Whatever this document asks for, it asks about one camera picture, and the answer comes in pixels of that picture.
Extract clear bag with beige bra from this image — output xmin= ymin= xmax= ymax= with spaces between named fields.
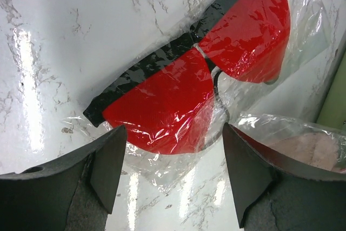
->
xmin=232 ymin=113 xmax=345 ymax=174

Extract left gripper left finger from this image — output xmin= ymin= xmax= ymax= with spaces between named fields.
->
xmin=1 ymin=126 xmax=127 ymax=230

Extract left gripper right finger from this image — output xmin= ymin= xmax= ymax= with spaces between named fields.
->
xmin=222 ymin=123 xmax=345 ymax=230

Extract green open suitcase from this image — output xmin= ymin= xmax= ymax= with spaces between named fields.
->
xmin=316 ymin=54 xmax=346 ymax=131

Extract clear bag with red bra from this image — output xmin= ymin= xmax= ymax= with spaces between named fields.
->
xmin=64 ymin=0 xmax=330 ymax=193

